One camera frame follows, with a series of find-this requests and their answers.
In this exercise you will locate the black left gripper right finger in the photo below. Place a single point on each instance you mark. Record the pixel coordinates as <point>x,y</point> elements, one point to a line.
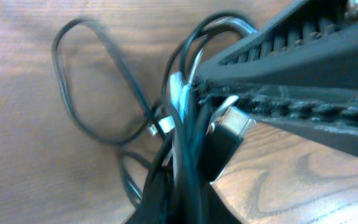
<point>215,211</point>

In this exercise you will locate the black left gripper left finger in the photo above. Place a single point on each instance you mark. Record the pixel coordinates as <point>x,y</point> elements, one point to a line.
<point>153,208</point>

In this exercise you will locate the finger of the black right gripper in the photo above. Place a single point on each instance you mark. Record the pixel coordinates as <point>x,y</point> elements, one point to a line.
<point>310,43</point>
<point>328,116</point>

